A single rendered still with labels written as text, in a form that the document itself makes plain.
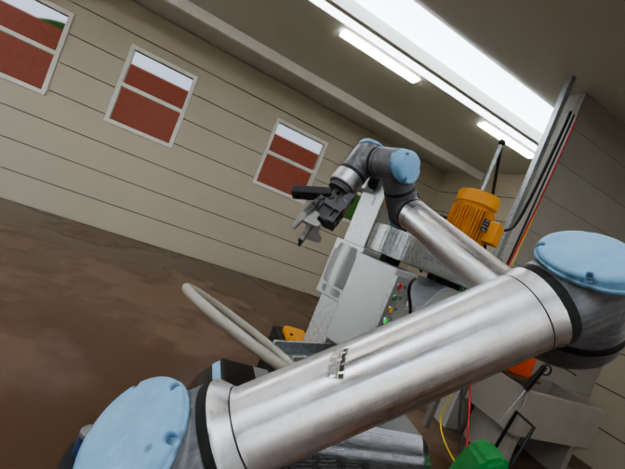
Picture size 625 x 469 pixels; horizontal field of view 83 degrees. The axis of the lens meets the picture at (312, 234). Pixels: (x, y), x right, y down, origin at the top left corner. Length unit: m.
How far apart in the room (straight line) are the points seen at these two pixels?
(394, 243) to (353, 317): 0.37
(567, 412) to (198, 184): 6.60
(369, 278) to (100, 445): 1.23
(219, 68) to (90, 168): 3.01
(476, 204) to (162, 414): 1.94
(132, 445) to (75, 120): 7.37
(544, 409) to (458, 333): 4.08
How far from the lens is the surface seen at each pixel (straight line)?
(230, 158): 7.54
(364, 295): 1.57
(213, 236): 7.62
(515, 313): 0.51
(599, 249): 0.59
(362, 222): 2.49
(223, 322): 0.96
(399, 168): 0.96
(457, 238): 0.86
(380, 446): 1.88
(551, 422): 4.74
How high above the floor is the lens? 1.59
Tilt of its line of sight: 2 degrees down
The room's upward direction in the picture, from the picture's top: 22 degrees clockwise
